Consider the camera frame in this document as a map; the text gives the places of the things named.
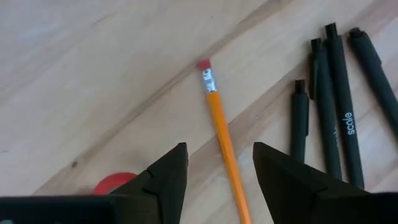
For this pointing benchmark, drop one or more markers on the black pen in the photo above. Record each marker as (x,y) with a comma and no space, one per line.
(376,74)
(299,124)
(328,124)
(345,109)

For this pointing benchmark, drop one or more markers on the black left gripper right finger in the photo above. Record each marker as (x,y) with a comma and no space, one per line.
(295,193)

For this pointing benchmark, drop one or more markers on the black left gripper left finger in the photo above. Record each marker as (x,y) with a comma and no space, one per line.
(155,193)

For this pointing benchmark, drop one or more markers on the orange pencil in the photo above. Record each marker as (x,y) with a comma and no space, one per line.
(223,130)

